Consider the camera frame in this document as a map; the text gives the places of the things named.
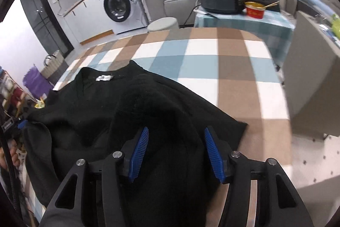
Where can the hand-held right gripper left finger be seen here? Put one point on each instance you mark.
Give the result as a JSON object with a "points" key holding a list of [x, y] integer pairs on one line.
{"points": [[139, 152]]}

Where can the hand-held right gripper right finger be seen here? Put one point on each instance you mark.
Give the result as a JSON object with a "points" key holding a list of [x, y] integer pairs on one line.
{"points": [[213, 155]]}

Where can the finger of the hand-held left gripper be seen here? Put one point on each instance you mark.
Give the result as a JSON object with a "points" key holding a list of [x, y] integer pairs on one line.
{"points": [[22, 123]]}

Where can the black knit sweater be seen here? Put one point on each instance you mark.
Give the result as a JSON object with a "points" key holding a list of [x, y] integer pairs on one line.
{"points": [[159, 99]]}

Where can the person's left hand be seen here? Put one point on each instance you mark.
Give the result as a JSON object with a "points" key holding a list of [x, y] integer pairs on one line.
{"points": [[12, 156]]}

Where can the shelf with colourful boxes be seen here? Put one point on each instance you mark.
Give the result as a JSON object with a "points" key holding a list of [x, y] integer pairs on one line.
{"points": [[10, 91]]}

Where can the purple bag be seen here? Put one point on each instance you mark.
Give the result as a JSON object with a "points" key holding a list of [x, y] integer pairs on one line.
{"points": [[35, 82]]}

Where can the woven basket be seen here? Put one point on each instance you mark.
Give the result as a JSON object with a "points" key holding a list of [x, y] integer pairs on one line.
{"points": [[54, 67]]}

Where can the checked blanket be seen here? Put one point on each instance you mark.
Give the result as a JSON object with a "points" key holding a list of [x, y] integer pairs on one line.
{"points": [[202, 70]]}

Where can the white quilted pad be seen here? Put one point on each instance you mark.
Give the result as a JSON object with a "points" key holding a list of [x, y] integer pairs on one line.
{"points": [[316, 160]]}

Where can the dark glass door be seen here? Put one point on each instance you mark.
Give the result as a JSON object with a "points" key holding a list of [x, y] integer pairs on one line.
{"points": [[39, 17]]}

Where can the white base cabinets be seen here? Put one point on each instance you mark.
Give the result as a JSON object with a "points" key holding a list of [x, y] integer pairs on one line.
{"points": [[85, 19]]}

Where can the grey bench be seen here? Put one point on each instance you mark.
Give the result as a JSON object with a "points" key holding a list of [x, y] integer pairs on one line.
{"points": [[310, 70]]}

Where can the round white stool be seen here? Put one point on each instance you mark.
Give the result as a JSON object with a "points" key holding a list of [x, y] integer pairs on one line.
{"points": [[162, 23]]}

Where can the small table with teal cloth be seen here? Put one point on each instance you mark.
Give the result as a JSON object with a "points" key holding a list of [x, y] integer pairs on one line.
{"points": [[276, 27]]}

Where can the red bowl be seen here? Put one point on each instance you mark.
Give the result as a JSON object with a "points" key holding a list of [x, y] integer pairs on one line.
{"points": [[253, 13]]}

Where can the white washing machine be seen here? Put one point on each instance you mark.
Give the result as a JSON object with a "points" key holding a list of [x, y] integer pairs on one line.
{"points": [[119, 3]]}

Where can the grey sofa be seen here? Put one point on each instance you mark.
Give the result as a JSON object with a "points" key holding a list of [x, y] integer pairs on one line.
{"points": [[175, 3]]}

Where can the wooden chopsticks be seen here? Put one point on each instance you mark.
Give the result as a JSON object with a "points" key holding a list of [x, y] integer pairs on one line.
{"points": [[271, 5]]}

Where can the large green frog toy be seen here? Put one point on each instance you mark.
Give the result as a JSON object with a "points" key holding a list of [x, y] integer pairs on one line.
{"points": [[336, 26]]}

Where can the light blue pillow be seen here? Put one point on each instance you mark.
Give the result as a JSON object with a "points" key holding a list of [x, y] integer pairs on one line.
{"points": [[316, 1]]}

